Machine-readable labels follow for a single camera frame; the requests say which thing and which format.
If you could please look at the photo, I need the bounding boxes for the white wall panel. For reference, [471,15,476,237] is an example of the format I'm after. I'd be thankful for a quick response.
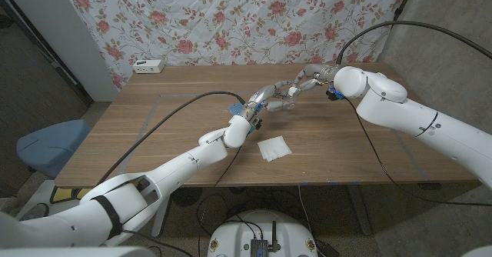
[0,0,119,102]

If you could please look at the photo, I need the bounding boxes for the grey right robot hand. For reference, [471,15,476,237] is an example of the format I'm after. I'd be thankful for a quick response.
[288,63,341,98]

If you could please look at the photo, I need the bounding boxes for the white robot torso base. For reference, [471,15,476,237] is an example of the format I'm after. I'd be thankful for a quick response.
[206,209,319,257]

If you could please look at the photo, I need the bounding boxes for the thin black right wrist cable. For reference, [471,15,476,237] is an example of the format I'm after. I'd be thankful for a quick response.
[344,97,492,207]

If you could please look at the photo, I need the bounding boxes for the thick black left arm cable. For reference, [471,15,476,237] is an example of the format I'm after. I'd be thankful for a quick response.
[97,91,247,185]

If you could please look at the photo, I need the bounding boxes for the black module with antenna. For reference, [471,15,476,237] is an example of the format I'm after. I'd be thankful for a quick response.
[250,221,281,257]

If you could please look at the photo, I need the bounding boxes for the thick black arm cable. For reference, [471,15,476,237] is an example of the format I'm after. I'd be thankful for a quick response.
[97,91,247,185]
[335,20,492,65]

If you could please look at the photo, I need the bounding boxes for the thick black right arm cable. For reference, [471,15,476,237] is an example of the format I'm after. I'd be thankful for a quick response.
[335,20,492,65]

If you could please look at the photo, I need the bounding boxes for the blue chair seat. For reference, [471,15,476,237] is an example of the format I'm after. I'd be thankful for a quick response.
[15,118,92,180]

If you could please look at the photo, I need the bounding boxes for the floral rose backdrop cloth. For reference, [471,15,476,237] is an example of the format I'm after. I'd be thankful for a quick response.
[63,0,408,91]

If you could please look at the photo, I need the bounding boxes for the clear bottle with white cap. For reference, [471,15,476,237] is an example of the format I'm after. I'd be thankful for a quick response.
[284,86,300,110]

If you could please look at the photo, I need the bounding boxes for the black power adapter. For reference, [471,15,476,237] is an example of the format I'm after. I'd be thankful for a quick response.
[314,239,340,257]

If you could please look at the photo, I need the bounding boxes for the white folded tissue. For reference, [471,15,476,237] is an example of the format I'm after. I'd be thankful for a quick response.
[257,135,293,162]

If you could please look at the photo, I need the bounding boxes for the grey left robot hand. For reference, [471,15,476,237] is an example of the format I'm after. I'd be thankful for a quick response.
[244,80,299,115]

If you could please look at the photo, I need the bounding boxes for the yellow and black floor object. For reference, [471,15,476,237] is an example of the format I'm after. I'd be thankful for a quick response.
[48,186,92,205]

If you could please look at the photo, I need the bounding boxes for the thin black left wrist cable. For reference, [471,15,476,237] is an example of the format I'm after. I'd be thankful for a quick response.
[195,131,249,257]

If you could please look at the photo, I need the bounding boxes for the grey table leg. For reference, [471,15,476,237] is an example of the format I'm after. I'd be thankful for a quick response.
[345,184,373,237]

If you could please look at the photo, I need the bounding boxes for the black floor cable tangle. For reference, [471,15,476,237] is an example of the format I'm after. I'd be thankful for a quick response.
[195,189,308,237]

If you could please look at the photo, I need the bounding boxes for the grey round floor object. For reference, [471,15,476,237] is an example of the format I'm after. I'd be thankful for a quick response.
[18,202,50,223]

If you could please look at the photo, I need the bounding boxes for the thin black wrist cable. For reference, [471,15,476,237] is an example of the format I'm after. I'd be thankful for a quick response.
[344,97,492,207]
[195,131,249,257]

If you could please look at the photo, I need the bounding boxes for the white table leg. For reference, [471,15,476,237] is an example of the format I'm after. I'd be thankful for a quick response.
[151,191,173,239]

